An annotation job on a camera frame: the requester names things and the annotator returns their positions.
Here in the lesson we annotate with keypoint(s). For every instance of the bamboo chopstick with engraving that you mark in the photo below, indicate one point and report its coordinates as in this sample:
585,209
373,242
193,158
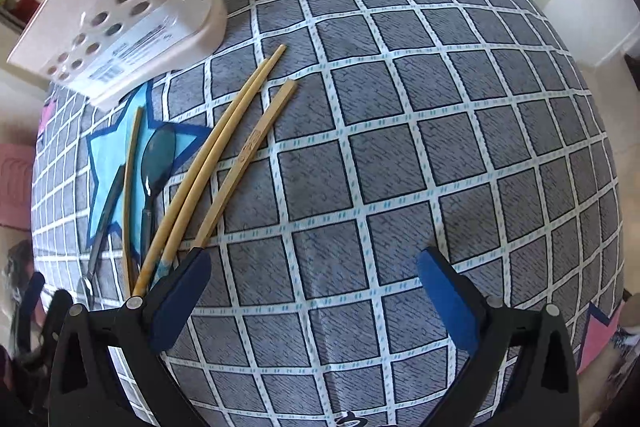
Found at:
247,153

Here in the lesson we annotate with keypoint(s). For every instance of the grey metal knife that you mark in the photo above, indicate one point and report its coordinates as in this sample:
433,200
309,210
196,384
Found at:
86,292

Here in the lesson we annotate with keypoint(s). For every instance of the pink bag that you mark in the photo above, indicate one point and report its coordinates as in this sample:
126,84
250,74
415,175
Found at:
16,163

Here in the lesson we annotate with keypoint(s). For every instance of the bamboo chopstick blue patterned end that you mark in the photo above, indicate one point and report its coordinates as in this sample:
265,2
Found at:
170,250

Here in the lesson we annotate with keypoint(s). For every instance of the thin curved bamboo chopstick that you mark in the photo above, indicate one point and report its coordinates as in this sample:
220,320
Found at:
127,262

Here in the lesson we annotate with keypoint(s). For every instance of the grey checked star tablecloth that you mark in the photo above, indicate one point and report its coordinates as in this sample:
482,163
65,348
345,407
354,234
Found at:
462,124

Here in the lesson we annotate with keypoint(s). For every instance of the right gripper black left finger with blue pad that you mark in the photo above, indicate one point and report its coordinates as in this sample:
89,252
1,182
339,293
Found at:
84,387

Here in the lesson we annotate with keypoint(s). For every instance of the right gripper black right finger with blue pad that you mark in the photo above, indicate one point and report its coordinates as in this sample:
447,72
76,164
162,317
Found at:
542,389

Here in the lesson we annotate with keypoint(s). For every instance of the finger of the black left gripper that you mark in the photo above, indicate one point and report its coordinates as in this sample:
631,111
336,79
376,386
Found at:
61,302

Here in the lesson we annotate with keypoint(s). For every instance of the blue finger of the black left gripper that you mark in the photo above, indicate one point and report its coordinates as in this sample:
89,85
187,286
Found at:
24,312

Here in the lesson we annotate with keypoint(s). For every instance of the white plastic utensil holder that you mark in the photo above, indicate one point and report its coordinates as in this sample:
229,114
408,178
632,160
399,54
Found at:
103,49

